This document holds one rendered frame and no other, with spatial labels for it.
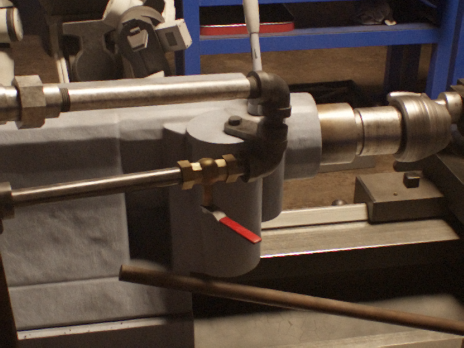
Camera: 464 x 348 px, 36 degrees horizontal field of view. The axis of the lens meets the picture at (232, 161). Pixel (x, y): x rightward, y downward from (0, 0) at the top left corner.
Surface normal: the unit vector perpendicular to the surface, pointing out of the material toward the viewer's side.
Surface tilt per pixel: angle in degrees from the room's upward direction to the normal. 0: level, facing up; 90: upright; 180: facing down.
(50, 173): 76
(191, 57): 90
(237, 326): 23
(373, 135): 70
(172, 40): 99
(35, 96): 56
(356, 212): 45
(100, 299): 62
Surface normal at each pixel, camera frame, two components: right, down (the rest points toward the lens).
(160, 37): -0.33, 0.58
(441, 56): 0.16, 0.46
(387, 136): 0.15, 0.22
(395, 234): 0.00, -0.89
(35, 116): 0.44, 0.57
